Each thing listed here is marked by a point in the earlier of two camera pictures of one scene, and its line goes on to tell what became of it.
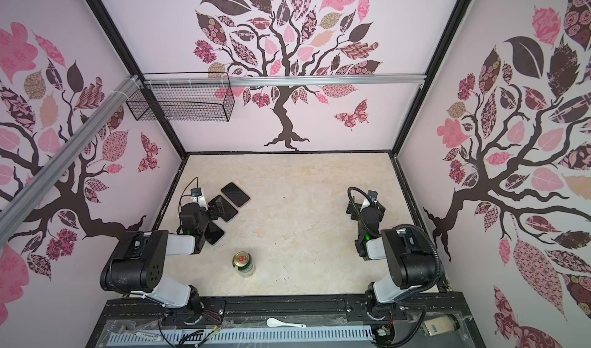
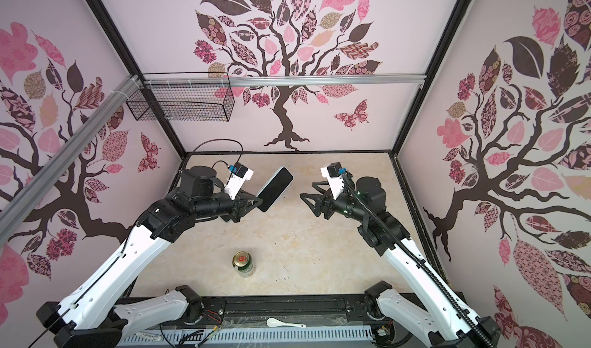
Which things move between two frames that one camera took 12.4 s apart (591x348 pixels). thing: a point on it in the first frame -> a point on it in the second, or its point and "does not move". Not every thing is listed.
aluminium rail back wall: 289,79 does not move
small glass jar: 243,264 does not move
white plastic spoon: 276,322 does not move
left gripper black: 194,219 -> 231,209
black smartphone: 212,233 -> 275,189
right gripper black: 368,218 -> 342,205
